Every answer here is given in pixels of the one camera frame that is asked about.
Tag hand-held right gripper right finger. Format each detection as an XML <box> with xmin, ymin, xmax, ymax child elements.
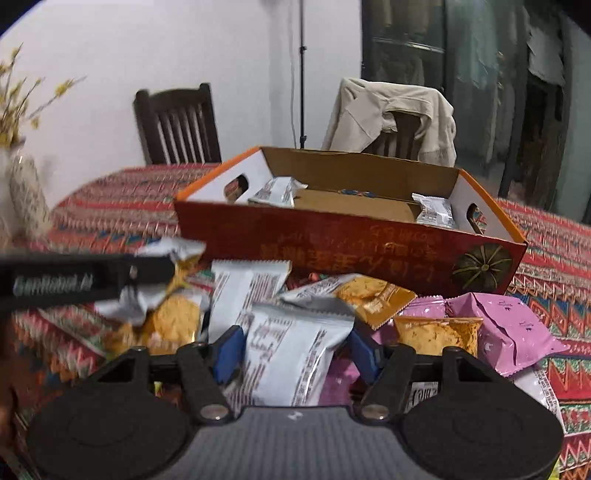
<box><xmin>346</xmin><ymin>330</ymin><xmax>500</xmax><ymax>423</ymax></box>

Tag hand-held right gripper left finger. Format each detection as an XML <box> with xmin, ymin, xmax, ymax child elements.
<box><xmin>95</xmin><ymin>325</ymin><xmax>247</xmax><ymax>425</ymax></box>

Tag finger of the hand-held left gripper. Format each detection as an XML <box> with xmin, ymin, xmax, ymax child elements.
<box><xmin>119</xmin><ymin>255</ymin><xmax>175</xmax><ymax>291</ymax></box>

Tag yellow cracker snack packet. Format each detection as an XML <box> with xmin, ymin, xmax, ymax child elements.
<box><xmin>95</xmin><ymin>237</ymin><xmax>213</xmax><ymax>358</ymax></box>

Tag silver white snack packet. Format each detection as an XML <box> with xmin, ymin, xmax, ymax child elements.
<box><xmin>238</xmin><ymin>295</ymin><xmax>356</xmax><ymax>408</ymax></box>

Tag red cardboard box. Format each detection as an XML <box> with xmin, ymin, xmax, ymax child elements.
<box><xmin>173</xmin><ymin>146</ymin><xmax>528</xmax><ymax>297</ymax></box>

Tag pink snack packet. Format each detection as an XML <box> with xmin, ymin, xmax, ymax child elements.
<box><xmin>445</xmin><ymin>292</ymin><xmax>571</xmax><ymax>378</ymax></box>
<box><xmin>372</xmin><ymin>296</ymin><xmax>451</xmax><ymax>344</ymax></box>
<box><xmin>318</xmin><ymin>355</ymin><xmax>370</xmax><ymax>407</ymax></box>

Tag orange cracker snack packet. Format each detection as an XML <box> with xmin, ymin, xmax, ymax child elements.
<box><xmin>279</xmin><ymin>273</ymin><xmax>417</xmax><ymax>330</ymax></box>
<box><xmin>392</xmin><ymin>315</ymin><xmax>484</xmax><ymax>359</ymax></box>

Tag white printed snack packet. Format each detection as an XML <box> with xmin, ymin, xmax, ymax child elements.
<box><xmin>205</xmin><ymin>259</ymin><xmax>293</xmax><ymax>343</ymax></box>
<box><xmin>248</xmin><ymin>176</ymin><xmax>308</xmax><ymax>208</ymax></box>
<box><xmin>412</xmin><ymin>193</ymin><xmax>458</xmax><ymax>230</ymax></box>
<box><xmin>512</xmin><ymin>364</ymin><xmax>567</xmax><ymax>423</ymax></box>

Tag patterned red tablecloth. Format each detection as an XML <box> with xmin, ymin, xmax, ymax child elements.
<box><xmin>0</xmin><ymin>163</ymin><xmax>591</xmax><ymax>480</ymax></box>

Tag floral patterned vase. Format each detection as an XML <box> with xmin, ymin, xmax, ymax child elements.
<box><xmin>9</xmin><ymin>154</ymin><xmax>54</xmax><ymax>241</ymax></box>

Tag red snack packet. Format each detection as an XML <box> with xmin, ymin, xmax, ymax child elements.
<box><xmin>288</xmin><ymin>271</ymin><xmax>338</xmax><ymax>289</ymax></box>

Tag dark wooden chair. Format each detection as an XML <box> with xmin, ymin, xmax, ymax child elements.
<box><xmin>365</xmin><ymin>111</ymin><xmax>424</xmax><ymax>160</ymax></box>
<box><xmin>133</xmin><ymin>83</ymin><xmax>223</xmax><ymax>166</ymax></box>

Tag yellow flower branches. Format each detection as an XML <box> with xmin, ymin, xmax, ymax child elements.
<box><xmin>0</xmin><ymin>44</ymin><xmax>86</xmax><ymax>148</ymax></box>

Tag beige jacket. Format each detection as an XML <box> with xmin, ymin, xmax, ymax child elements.
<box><xmin>322</xmin><ymin>78</ymin><xmax>458</xmax><ymax>168</ymax></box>

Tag black tripod stand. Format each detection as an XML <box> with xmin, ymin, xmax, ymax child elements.
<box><xmin>295</xmin><ymin>0</ymin><xmax>309</xmax><ymax>149</ymax></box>

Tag glass sliding door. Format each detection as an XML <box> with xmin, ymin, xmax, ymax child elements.
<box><xmin>360</xmin><ymin>0</ymin><xmax>591</xmax><ymax>213</ymax></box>

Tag hanging white garment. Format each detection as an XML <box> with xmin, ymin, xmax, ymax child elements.
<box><xmin>524</xmin><ymin>9</ymin><xmax>568</xmax><ymax>86</ymax></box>

